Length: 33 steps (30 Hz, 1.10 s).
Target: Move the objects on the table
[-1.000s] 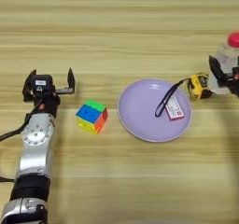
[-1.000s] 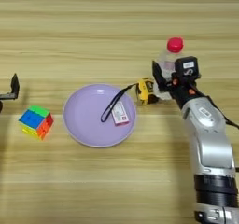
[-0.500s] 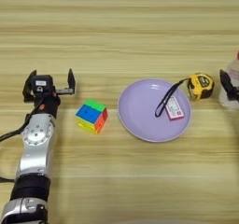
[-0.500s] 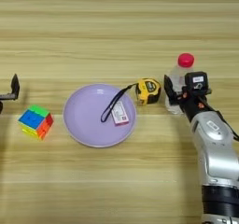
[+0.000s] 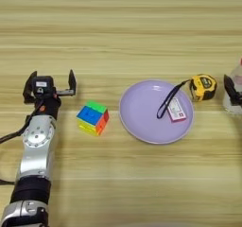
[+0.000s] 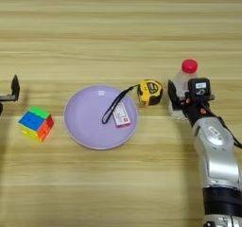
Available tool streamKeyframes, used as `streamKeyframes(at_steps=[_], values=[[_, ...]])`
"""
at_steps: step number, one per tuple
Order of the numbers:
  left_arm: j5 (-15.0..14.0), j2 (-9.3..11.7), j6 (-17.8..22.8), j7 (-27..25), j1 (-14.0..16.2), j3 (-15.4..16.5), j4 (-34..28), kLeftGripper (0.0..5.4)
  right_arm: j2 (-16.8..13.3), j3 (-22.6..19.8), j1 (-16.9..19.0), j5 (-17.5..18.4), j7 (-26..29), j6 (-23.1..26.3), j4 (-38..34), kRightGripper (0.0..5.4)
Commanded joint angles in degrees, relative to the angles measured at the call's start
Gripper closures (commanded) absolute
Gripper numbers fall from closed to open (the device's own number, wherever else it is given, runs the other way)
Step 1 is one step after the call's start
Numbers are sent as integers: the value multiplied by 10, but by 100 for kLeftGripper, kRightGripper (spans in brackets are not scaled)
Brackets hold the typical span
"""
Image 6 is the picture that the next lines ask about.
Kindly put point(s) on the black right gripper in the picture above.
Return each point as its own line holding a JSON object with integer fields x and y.
{"x": 198, "y": 106}

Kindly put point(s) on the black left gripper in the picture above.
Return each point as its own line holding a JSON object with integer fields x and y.
{"x": 4, "y": 98}

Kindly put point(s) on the yellow black tape measure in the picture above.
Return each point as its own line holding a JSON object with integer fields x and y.
{"x": 150, "y": 92}

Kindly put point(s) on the colourful puzzle cube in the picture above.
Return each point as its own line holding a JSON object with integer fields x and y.
{"x": 34, "y": 122}

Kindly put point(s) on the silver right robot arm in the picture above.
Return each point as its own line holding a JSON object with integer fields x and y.
{"x": 217, "y": 155}

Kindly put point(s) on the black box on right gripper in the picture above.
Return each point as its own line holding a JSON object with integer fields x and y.
{"x": 199, "y": 87}

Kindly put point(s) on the purple round plate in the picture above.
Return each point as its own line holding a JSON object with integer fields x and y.
{"x": 86, "y": 117}

